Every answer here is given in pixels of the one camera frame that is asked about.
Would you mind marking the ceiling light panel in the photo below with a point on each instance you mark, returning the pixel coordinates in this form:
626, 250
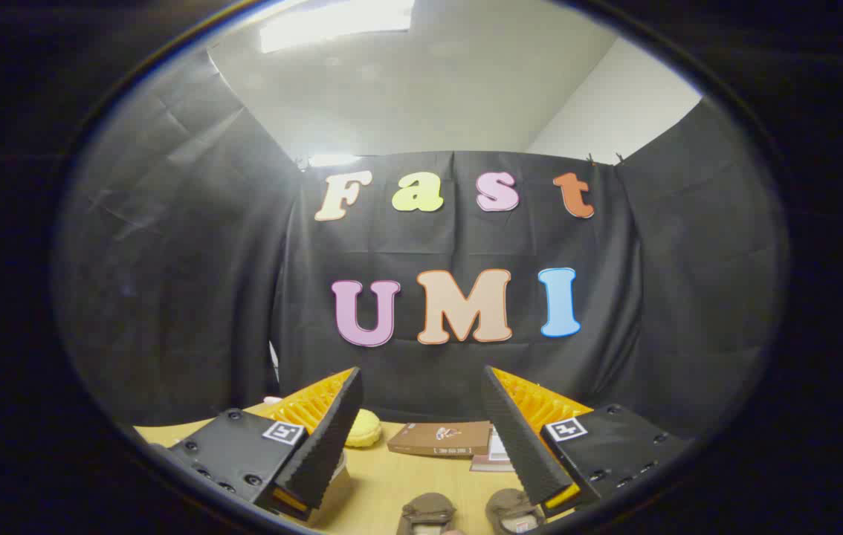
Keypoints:
332, 22

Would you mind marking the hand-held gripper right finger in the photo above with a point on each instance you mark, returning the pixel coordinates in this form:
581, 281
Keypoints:
518, 446

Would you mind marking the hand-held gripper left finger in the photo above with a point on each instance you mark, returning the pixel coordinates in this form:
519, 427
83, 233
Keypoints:
328, 446

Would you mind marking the yellow round plush cushion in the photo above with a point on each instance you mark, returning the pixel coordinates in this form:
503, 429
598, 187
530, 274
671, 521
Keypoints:
364, 429

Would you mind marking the brown cover book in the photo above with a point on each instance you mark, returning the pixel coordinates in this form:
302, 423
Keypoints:
440, 438

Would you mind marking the plain white book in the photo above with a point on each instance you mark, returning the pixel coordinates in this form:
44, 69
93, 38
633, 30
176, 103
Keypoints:
497, 446

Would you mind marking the brown fuzzy shoe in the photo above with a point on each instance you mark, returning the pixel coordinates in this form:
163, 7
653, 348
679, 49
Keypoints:
427, 513
514, 511

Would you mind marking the black backdrop cloth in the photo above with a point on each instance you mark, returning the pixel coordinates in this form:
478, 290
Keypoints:
466, 245

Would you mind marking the reddish brown book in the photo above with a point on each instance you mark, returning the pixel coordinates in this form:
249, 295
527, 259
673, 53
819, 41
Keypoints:
488, 466

